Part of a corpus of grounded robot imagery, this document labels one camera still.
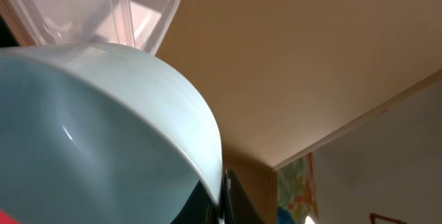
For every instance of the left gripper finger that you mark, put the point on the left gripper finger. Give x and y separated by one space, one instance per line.
238 207

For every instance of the light blue small bowl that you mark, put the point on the light blue small bowl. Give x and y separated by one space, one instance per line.
104 133

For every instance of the clear plastic waste bin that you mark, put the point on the clear plastic waste bin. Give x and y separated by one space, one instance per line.
140 24

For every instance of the red serving tray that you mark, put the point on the red serving tray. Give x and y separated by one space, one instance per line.
6 219

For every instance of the colourful wall poster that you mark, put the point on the colourful wall poster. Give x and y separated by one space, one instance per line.
296 192

